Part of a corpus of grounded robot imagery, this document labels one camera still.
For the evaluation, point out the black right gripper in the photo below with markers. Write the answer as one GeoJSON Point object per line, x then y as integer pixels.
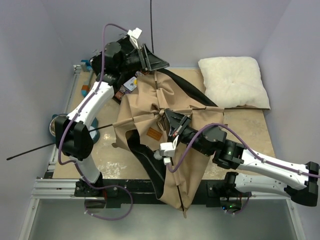
{"type": "Point", "coordinates": [174, 116]}

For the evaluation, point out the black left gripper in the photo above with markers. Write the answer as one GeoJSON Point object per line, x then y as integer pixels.
{"type": "Point", "coordinates": [154, 62]}

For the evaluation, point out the beige fabric pet tent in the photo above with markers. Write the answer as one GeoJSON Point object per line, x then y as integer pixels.
{"type": "Point", "coordinates": [140, 129]}

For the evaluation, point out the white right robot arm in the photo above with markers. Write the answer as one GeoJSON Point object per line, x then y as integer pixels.
{"type": "Point", "coordinates": [297, 181]}

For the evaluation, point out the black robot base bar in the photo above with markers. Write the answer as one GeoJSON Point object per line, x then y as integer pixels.
{"type": "Point", "coordinates": [209, 193]}

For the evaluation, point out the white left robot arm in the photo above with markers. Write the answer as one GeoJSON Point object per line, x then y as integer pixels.
{"type": "Point", "coordinates": [72, 136]}

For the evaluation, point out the white playing card deck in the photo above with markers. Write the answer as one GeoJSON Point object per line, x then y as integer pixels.
{"type": "Point", "coordinates": [131, 84]}

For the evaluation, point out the black poker chip case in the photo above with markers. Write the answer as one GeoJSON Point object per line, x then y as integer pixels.
{"type": "Point", "coordinates": [117, 77]}

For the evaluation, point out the orange and teal toy block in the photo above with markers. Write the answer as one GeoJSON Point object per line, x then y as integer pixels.
{"type": "Point", "coordinates": [86, 67]}

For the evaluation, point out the white fluffy pillow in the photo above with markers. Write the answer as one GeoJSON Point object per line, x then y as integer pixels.
{"type": "Point", "coordinates": [234, 82]}

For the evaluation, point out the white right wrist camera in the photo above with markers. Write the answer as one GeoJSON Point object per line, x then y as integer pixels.
{"type": "Point", "coordinates": [166, 151]}

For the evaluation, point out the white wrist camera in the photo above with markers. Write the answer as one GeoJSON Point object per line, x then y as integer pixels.
{"type": "Point", "coordinates": [134, 36]}
{"type": "Point", "coordinates": [166, 151]}

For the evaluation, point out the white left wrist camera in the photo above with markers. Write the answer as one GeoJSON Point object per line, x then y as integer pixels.
{"type": "Point", "coordinates": [134, 36]}

